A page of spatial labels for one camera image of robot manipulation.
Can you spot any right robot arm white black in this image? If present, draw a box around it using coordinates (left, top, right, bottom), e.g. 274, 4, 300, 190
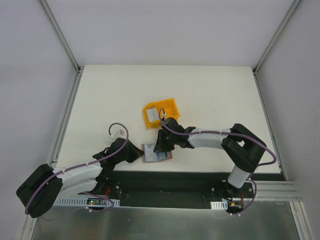
153, 117, 266, 198

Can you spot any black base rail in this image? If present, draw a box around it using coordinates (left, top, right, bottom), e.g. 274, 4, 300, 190
47, 168, 286, 208

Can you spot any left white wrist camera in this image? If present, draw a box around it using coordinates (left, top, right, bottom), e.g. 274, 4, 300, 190
110, 129, 126, 140

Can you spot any brown leather card holder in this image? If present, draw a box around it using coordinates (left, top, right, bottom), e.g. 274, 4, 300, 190
141, 143, 173, 163

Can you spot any aluminium frame post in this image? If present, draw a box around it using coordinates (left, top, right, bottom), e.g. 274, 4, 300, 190
37, 0, 81, 74
252, 0, 303, 76

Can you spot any purple cable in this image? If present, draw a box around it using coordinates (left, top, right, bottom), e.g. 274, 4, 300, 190
24, 122, 129, 216
157, 107, 278, 166

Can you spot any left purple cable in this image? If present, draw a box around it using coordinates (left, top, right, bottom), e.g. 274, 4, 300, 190
24, 122, 129, 216

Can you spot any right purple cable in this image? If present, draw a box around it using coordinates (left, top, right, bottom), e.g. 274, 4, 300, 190
157, 107, 278, 166

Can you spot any right white cable duct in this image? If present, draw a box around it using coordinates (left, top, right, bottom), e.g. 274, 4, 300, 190
210, 201, 228, 211

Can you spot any white cable duct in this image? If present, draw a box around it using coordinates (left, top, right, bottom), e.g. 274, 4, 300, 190
210, 201, 228, 211
53, 196, 120, 208

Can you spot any left white cable duct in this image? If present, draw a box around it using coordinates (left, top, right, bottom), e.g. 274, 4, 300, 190
53, 196, 120, 208

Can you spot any stack of silver cards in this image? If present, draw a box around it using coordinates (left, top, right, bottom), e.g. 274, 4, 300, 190
146, 107, 159, 124

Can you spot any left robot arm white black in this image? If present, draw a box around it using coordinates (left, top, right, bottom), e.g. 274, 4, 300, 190
16, 137, 144, 218

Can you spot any right aluminium frame post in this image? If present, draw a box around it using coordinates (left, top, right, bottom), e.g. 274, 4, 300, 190
252, 0, 303, 76

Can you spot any yellow plastic bin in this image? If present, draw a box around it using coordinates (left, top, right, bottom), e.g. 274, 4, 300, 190
142, 98, 180, 129

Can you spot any left aluminium frame post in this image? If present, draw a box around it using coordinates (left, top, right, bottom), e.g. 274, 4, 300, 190
37, 0, 81, 74

